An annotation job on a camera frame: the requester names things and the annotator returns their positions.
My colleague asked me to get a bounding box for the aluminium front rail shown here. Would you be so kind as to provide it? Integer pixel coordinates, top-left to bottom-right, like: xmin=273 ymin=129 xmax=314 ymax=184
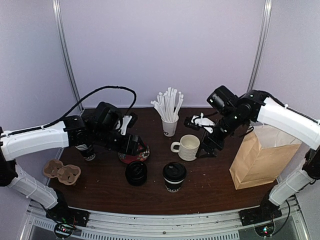
xmin=18 ymin=197 xmax=311 ymax=240

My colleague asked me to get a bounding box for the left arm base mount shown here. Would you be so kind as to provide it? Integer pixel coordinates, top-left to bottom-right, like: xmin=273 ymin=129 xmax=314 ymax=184
xmin=41 ymin=202 xmax=90 ymax=240

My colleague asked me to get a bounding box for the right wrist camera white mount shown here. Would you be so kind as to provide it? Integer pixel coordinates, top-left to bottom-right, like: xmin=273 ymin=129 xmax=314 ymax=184
xmin=184 ymin=112 xmax=216 ymax=134

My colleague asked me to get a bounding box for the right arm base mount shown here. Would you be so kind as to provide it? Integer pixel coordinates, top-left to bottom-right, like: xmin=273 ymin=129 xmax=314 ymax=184
xmin=239 ymin=197 xmax=282 ymax=238

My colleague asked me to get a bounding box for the paper cup holding straws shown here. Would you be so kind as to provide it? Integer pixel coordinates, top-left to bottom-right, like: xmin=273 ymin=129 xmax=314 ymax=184
xmin=161 ymin=116 xmax=179 ymax=137

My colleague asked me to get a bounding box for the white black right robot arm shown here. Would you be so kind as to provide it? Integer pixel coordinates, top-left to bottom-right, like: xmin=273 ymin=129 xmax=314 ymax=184
xmin=190 ymin=85 xmax=320 ymax=221

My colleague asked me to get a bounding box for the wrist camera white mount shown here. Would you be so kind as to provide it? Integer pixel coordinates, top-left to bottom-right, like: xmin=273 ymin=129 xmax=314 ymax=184
xmin=184 ymin=112 xmax=216 ymax=134
xmin=115 ymin=112 xmax=138 ymax=136

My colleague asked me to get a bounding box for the stack of black lids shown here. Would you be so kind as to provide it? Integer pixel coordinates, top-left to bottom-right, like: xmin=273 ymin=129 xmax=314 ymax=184
xmin=125 ymin=161 xmax=148 ymax=187

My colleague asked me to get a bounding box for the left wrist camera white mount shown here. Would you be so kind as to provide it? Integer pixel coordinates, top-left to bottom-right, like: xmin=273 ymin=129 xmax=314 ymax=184
xmin=115 ymin=112 xmax=138 ymax=136

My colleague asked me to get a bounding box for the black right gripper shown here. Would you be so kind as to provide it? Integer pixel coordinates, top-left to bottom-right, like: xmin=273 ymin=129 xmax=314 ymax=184
xmin=195 ymin=108 xmax=247 ymax=159

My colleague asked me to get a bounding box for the left aluminium wall post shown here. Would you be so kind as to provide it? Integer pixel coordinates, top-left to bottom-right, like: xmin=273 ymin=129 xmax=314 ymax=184
xmin=52 ymin=0 xmax=81 ymax=102

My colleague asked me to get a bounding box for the black white paper cup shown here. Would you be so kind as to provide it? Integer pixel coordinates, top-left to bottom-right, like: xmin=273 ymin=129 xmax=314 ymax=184
xmin=162 ymin=162 xmax=187 ymax=193

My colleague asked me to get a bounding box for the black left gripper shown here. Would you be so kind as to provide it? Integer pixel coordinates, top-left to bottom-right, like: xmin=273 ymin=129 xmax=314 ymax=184
xmin=92 ymin=127 xmax=147 ymax=156

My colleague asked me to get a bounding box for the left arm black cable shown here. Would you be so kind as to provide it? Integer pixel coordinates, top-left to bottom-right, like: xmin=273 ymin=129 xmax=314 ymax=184
xmin=4 ymin=85 xmax=138 ymax=133

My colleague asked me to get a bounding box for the aluminium wall post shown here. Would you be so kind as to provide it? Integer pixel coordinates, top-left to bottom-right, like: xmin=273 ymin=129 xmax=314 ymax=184
xmin=52 ymin=0 xmax=81 ymax=102
xmin=247 ymin=0 xmax=273 ymax=92

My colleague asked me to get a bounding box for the cardboard cup carrier tray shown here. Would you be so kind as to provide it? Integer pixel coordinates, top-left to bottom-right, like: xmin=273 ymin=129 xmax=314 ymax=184
xmin=43 ymin=159 xmax=82 ymax=186

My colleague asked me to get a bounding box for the red floral plate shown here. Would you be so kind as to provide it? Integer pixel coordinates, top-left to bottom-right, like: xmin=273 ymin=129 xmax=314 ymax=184
xmin=118 ymin=144 xmax=151 ymax=165

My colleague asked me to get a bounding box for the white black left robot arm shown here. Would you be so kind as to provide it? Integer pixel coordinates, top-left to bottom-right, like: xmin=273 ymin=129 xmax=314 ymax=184
xmin=0 ymin=102 xmax=147 ymax=222

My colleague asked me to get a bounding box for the stack of paper cups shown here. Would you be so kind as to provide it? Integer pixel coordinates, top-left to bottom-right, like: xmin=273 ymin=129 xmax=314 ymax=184
xmin=75 ymin=144 xmax=96 ymax=161

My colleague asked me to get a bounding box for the brown paper bag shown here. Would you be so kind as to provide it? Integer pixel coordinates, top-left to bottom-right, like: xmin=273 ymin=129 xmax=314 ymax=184
xmin=229 ymin=125 xmax=302 ymax=190

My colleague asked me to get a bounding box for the bundle of white wrapped straws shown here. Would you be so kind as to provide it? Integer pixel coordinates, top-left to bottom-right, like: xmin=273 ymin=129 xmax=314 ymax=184
xmin=150 ymin=87 xmax=184 ymax=123

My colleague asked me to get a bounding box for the cream ceramic mug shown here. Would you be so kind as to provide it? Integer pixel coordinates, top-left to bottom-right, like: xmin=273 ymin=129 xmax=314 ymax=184
xmin=170 ymin=134 xmax=200 ymax=162

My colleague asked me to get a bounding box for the right aluminium wall post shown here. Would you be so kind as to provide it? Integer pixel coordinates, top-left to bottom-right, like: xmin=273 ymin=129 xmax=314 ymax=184
xmin=247 ymin=0 xmax=273 ymax=92

